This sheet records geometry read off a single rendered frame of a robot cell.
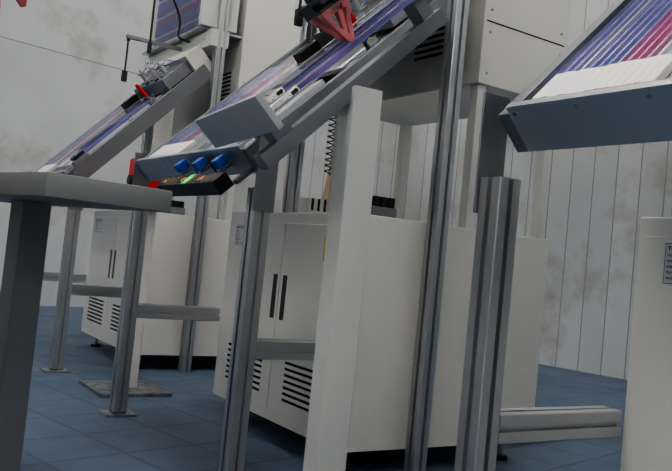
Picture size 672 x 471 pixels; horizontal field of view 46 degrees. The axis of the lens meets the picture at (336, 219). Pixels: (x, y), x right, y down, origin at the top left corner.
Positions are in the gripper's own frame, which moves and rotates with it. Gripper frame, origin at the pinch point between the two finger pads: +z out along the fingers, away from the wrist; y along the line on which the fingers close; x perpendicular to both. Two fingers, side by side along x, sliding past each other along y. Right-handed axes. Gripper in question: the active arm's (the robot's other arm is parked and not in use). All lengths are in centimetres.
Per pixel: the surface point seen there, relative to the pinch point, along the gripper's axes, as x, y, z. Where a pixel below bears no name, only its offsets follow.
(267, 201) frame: 24.4, 24.2, 19.0
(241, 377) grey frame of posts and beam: 52, 25, 44
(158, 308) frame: 48, 99, 37
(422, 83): -44, 60, 28
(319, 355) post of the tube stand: 41, 0, 43
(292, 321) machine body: 28, 59, 54
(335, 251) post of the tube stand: 27.7, -2.4, 29.0
